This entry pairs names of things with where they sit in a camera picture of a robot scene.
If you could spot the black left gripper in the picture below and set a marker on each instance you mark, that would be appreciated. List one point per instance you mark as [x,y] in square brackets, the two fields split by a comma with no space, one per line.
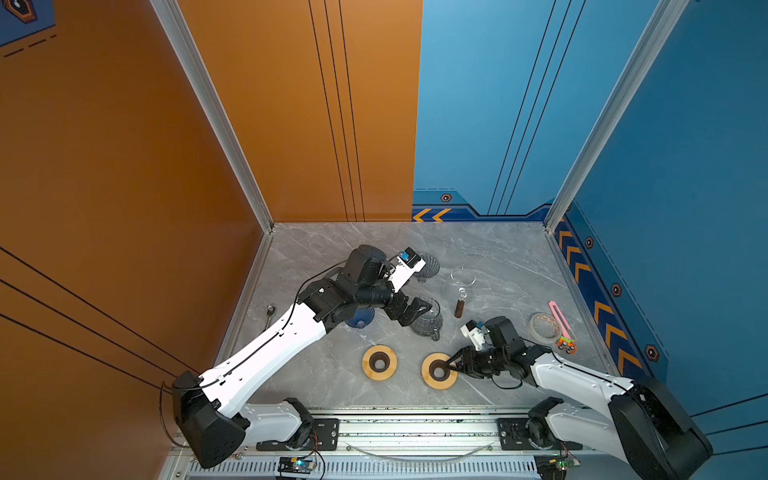
[411,313]

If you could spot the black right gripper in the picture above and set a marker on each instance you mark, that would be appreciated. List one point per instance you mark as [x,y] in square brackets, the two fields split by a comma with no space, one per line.
[465,368]

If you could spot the wooden ring dripper holder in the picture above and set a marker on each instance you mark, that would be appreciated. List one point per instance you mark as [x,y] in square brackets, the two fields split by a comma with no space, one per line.
[436,372]

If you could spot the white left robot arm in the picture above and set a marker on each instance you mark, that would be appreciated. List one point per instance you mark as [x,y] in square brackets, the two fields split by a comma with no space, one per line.
[212,409]

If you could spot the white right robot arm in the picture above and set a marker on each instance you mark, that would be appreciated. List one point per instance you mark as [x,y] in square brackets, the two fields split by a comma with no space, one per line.
[637,421]

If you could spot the grey ribbed glass dripper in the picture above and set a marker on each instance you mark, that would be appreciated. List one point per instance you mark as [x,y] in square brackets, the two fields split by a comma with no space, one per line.
[429,270]

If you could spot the blue ribbed dripper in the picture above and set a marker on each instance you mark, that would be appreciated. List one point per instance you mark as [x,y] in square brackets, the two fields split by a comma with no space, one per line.
[361,318]

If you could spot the brown small bottle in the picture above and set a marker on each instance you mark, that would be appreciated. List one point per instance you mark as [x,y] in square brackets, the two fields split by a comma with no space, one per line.
[459,307]

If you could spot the clear glass cup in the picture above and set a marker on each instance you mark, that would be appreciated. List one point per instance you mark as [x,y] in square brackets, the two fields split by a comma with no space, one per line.
[461,284]

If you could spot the clear tape roll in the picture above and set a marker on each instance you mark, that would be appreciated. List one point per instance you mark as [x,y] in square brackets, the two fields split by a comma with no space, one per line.
[544,328]

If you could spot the right green circuit board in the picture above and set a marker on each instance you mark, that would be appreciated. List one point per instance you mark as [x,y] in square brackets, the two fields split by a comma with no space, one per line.
[555,467]

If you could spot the green circuit board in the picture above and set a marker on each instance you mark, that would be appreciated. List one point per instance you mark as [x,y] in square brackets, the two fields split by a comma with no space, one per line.
[296,467]
[555,467]

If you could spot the silver wrench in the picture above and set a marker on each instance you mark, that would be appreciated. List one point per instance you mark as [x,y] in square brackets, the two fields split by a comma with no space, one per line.
[271,310]

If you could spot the left green circuit board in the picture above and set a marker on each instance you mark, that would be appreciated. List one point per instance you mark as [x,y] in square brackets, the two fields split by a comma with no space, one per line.
[296,467]

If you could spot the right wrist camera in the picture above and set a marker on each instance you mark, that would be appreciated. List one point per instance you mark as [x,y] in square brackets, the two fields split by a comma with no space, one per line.
[475,333]

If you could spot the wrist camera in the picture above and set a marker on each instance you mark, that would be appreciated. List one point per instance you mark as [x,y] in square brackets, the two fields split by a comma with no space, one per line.
[475,333]
[404,266]

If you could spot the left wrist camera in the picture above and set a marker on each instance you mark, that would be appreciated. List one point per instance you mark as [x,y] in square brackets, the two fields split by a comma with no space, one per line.
[404,266]

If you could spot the pink handled tool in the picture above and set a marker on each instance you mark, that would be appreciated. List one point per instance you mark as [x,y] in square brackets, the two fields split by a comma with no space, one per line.
[567,338]

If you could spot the aluminium left corner post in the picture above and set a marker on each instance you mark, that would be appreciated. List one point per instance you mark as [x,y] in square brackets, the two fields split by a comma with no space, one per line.
[177,31]

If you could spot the aluminium corner post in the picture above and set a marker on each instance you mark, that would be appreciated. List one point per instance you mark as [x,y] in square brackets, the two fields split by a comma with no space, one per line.
[650,43]
[177,31]

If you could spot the aluminium right corner post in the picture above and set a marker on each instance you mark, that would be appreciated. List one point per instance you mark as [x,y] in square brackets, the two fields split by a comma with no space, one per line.
[650,43]

